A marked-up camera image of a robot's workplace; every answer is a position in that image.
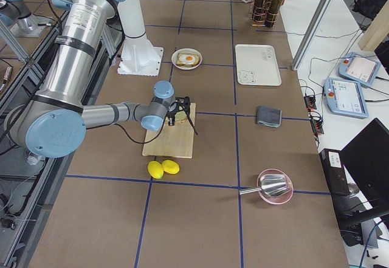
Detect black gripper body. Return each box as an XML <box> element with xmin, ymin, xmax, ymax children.
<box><xmin>167</xmin><ymin>100</ymin><xmax>179</xmax><ymax>119</ymax></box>

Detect toast bread slice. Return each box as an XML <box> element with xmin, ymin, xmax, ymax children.
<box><xmin>174</xmin><ymin>111</ymin><xmax>188</xmax><ymax>123</ymax></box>

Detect white round plate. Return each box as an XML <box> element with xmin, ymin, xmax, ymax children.
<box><xmin>171</xmin><ymin>48</ymin><xmax>202</xmax><ymax>70</ymax></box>

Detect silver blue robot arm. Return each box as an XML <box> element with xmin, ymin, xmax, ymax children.
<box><xmin>18</xmin><ymin>0</ymin><xmax>175</xmax><ymax>158</ymax></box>
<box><xmin>1</xmin><ymin>0</ymin><xmax>49</xmax><ymax>38</ymax></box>

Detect white bear serving tray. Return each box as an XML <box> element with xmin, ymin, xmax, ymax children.
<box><xmin>235</xmin><ymin>44</ymin><xmax>281</xmax><ymax>86</ymax></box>

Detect wooden cutting board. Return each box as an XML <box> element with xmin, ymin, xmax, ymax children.
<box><xmin>142</xmin><ymin>120</ymin><xmax>195</xmax><ymax>159</ymax></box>

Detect yellow lemon right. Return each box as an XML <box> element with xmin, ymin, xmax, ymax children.
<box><xmin>161</xmin><ymin>160</ymin><xmax>180</xmax><ymax>174</ymax></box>

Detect yellow lemon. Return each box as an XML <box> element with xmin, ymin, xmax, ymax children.
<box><xmin>147</xmin><ymin>160</ymin><xmax>164</xmax><ymax>179</ymax></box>
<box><xmin>161</xmin><ymin>160</ymin><xmax>180</xmax><ymax>174</ymax></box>

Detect yellow lemon left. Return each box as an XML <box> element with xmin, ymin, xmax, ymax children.
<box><xmin>147</xmin><ymin>160</ymin><xmax>164</xmax><ymax>179</ymax></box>

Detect bread with fried egg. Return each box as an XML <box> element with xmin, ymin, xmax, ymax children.
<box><xmin>176</xmin><ymin>52</ymin><xmax>200</xmax><ymax>67</ymax></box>

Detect grey folded cloth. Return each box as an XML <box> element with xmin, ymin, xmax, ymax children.
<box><xmin>256</xmin><ymin>105</ymin><xmax>282</xmax><ymax>128</ymax></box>

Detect metal scoop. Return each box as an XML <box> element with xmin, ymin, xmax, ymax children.
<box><xmin>239</xmin><ymin>174</ymin><xmax>292</xmax><ymax>198</ymax></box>

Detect pink bowl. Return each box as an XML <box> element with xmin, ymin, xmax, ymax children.
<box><xmin>256</xmin><ymin>168</ymin><xmax>294</xmax><ymax>205</ymax></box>

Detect dark wine bottle right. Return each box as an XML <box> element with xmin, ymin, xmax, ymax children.
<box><xmin>264</xmin><ymin>0</ymin><xmax>282</xmax><ymax>27</ymax></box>

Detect black computer box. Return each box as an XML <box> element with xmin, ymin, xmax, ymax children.
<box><xmin>319</xmin><ymin>148</ymin><xmax>350</xmax><ymax>196</ymax></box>

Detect blue teach pendant near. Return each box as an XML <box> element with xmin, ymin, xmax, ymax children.
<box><xmin>324</xmin><ymin>78</ymin><xmax>369</xmax><ymax>119</ymax></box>

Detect blue teach pendant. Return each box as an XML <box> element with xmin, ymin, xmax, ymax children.
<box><xmin>338</xmin><ymin>52</ymin><xmax>380</xmax><ymax>87</ymax></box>
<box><xmin>324</xmin><ymin>78</ymin><xmax>369</xmax><ymax>119</ymax></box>

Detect blue teach pendant far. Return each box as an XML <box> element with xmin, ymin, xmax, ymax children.
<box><xmin>338</xmin><ymin>52</ymin><xmax>380</xmax><ymax>87</ymax></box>

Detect black monitor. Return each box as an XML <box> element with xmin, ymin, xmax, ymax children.
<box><xmin>340</xmin><ymin>118</ymin><xmax>388</xmax><ymax>206</ymax></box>

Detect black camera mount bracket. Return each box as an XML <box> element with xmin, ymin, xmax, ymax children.
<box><xmin>176</xmin><ymin>96</ymin><xmax>191</xmax><ymax>115</ymax></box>

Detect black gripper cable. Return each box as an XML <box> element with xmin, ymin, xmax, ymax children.
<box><xmin>121</xmin><ymin>109</ymin><xmax>199</xmax><ymax>145</ymax></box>

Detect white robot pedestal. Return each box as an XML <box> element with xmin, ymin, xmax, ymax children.
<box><xmin>118</xmin><ymin>0</ymin><xmax>164</xmax><ymax>77</ymax></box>

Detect copper wire bottle rack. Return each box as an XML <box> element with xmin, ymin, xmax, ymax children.
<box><xmin>253</xmin><ymin>1</ymin><xmax>271</xmax><ymax>27</ymax></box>

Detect aluminium frame post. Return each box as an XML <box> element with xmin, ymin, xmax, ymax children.
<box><xmin>291</xmin><ymin>0</ymin><xmax>332</xmax><ymax>70</ymax></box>

